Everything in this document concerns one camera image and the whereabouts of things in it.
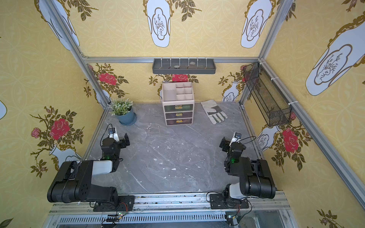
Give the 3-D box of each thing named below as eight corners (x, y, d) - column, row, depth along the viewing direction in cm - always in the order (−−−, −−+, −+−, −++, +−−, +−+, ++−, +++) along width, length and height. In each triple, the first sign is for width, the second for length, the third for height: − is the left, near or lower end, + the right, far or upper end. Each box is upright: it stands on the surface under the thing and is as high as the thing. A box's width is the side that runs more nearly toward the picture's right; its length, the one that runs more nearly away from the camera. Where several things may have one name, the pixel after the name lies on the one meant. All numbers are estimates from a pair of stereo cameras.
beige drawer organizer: (164, 127, 108) (160, 101, 88) (167, 100, 126) (164, 74, 106) (192, 127, 108) (194, 101, 88) (191, 100, 127) (192, 75, 106)
